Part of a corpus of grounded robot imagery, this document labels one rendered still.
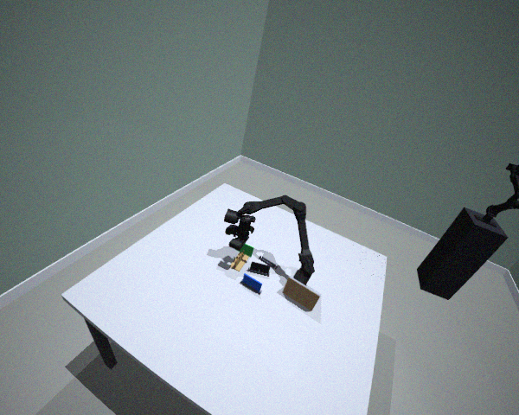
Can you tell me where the green notched board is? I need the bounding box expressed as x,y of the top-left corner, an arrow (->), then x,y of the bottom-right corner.
238,244 -> 254,258

